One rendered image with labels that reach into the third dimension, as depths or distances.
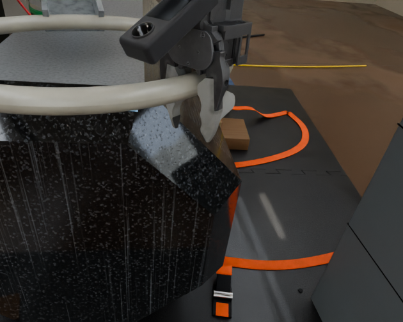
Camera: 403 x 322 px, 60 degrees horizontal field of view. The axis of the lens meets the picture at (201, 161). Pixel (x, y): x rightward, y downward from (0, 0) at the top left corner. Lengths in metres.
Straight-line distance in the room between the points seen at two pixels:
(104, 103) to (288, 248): 1.33
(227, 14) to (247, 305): 1.13
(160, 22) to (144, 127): 0.38
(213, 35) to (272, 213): 1.40
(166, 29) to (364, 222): 0.90
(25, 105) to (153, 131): 0.39
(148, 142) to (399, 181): 0.64
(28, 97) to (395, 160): 0.87
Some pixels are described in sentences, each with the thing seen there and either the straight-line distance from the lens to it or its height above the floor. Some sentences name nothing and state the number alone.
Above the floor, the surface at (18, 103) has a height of 1.00.
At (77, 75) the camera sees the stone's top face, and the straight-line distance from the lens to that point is 0.80.
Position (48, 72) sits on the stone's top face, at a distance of 0.82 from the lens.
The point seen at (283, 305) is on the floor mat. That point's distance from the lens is 1.44.
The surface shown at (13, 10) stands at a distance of 4.31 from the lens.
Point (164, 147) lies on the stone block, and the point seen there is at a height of 0.76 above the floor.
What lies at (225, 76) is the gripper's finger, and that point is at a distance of 0.42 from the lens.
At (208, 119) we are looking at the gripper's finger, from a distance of 0.45.
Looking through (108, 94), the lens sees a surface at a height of 1.01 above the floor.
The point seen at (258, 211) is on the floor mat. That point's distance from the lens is 1.74.
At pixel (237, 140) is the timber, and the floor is 0.08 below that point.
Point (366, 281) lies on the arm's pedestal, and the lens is 1.19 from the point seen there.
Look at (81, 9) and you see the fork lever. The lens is 0.92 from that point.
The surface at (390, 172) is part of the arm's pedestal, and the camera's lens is 1.04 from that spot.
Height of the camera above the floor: 1.19
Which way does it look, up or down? 36 degrees down
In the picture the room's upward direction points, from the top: 7 degrees clockwise
